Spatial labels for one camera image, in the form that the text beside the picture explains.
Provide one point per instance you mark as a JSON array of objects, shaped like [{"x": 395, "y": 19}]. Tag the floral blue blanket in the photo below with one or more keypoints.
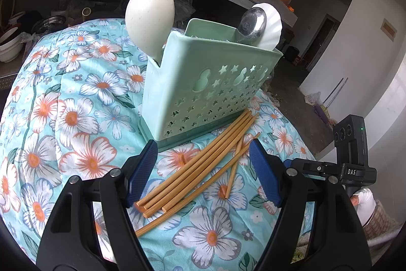
[{"x": 79, "y": 131}]

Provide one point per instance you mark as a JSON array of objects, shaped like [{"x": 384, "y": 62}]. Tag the person's right hand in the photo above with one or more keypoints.
[{"x": 354, "y": 201}]

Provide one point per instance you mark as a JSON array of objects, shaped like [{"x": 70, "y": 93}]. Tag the stack of white bowls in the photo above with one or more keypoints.
[{"x": 11, "y": 45}]

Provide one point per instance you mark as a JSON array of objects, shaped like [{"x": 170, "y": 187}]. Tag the steel pot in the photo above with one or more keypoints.
[{"x": 54, "y": 24}]

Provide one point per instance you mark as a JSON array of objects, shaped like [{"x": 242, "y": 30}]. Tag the green plastic utensil holder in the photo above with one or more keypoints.
[{"x": 196, "y": 93}]

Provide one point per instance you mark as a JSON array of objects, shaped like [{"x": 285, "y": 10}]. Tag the white scalloped spoon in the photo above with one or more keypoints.
[{"x": 272, "y": 26}]

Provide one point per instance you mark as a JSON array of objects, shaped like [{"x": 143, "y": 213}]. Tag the dark doorway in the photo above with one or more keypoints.
[{"x": 320, "y": 42}]

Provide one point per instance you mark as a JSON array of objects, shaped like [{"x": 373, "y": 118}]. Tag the thin metal rods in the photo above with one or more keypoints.
[{"x": 336, "y": 93}]

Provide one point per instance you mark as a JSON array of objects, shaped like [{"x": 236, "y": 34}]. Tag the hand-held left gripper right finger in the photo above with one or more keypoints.
[{"x": 265, "y": 172}]

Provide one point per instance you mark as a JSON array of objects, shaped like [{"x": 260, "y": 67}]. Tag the metal spoon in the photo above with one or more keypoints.
[{"x": 250, "y": 23}]

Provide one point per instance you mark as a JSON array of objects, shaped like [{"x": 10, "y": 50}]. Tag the person's right forearm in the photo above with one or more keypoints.
[{"x": 368, "y": 204}]

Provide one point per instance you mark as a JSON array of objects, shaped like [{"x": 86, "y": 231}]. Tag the beige textured cloth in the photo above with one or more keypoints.
[{"x": 383, "y": 220}]

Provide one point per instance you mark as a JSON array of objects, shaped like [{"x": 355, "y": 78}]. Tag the pile of wooden chopsticks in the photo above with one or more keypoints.
[{"x": 190, "y": 172}]

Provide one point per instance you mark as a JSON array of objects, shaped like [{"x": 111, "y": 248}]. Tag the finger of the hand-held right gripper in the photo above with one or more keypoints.
[{"x": 317, "y": 168}]

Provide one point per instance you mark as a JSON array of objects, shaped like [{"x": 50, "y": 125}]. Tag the yellow wall plaque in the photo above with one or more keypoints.
[{"x": 389, "y": 29}]

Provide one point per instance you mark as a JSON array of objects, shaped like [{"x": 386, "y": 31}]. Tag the large clear plastic bag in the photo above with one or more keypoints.
[{"x": 184, "y": 7}]

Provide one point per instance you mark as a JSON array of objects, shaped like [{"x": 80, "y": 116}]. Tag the large white oval spoon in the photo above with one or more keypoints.
[{"x": 149, "y": 13}]

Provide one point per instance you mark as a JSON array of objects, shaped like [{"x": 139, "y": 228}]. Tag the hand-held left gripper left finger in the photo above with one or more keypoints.
[{"x": 142, "y": 169}]

